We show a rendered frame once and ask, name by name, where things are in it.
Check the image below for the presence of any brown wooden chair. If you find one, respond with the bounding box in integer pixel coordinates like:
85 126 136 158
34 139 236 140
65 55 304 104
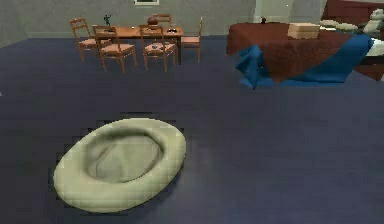
181 16 204 63
69 17 112 64
152 13 173 28
138 24 177 73
92 25 138 74

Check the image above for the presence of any brown wooden dining table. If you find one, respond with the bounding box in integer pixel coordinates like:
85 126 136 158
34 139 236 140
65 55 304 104
92 25 185 66

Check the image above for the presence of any bed with red cover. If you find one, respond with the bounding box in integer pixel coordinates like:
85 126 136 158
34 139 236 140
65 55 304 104
226 0 384 85

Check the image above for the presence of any pale green round floor cushion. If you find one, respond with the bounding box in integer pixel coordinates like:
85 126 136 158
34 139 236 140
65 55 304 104
52 117 187 214

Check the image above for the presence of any tan cardboard box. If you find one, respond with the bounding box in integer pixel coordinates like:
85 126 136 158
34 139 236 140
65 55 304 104
287 22 321 41

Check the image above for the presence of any blue blanket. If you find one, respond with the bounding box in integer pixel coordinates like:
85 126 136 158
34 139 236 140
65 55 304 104
235 33 375 90

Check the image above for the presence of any pale pillow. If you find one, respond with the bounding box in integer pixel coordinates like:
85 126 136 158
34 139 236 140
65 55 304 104
319 19 359 32

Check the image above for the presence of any white teddy bear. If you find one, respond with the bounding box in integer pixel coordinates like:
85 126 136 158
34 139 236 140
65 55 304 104
361 8 384 35

